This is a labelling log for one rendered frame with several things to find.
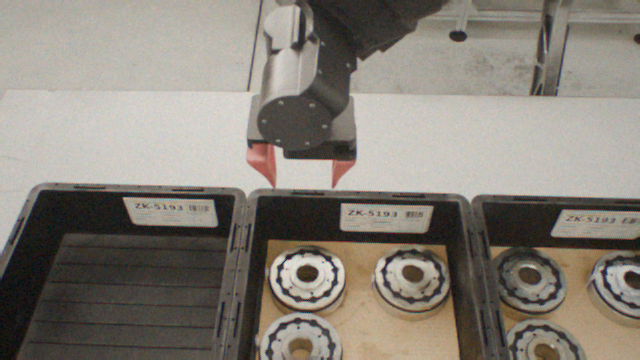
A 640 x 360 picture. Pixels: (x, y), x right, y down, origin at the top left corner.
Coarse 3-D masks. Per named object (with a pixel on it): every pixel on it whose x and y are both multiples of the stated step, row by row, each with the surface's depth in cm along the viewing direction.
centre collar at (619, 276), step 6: (618, 270) 78; (624, 270) 78; (630, 270) 78; (636, 270) 78; (618, 276) 78; (618, 282) 77; (624, 282) 77; (624, 288) 76; (630, 288) 76; (630, 294) 76; (636, 294) 76
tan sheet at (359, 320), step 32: (352, 256) 84; (352, 288) 81; (352, 320) 78; (384, 320) 78; (448, 320) 78; (256, 352) 75; (352, 352) 75; (384, 352) 75; (416, 352) 75; (448, 352) 75
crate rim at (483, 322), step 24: (264, 192) 79; (288, 192) 79; (312, 192) 79; (336, 192) 79; (360, 192) 79; (384, 192) 79; (408, 192) 79; (432, 192) 79; (240, 264) 72; (240, 288) 69; (480, 288) 69; (240, 312) 67; (480, 312) 68; (240, 336) 66; (480, 336) 65
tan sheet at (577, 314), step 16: (560, 256) 84; (576, 256) 84; (592, 256) 84; (576, 272) 82; (576, 288) 81; (576, 304) 79; (592, 304) 79; (512, 320) 78; (560, 320) 78; (576, 320) 78; (592, 320) 78; (608, 320) 78; (576, 336) 76; (592, 336) 76; (608, 336) 76; (624, 336) 76; (592, 352) 75; (608, 352) 75; (624, 352) 75
